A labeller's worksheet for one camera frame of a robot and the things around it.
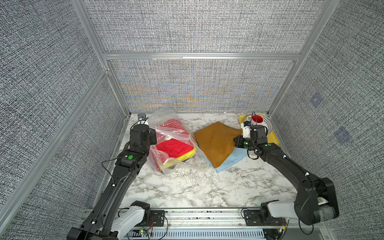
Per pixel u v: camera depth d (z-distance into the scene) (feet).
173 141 2.69
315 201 1.35
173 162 2.69
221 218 2.45
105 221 1.27
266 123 3.61
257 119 3.44
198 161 3.04
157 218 2.41
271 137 3.47
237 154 3.01
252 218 2.39
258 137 2.14
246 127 2.53
